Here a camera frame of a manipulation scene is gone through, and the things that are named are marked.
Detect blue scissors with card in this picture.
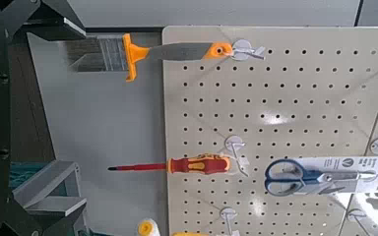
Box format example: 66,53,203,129
264,155,378,198

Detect beige perforated pegboard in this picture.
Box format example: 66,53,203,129
161,25,378,236

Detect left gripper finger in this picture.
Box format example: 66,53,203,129
12,160,88,236
0,0,87,42

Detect orange handled metal scraper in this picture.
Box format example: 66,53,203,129
68,32,234,83

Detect teal plastic crate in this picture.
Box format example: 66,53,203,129
9,161,50,190

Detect white paint roller yellow handle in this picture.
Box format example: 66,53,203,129
137,218,211,236

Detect red yellow screwdriver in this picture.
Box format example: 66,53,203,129
107,153,231,175

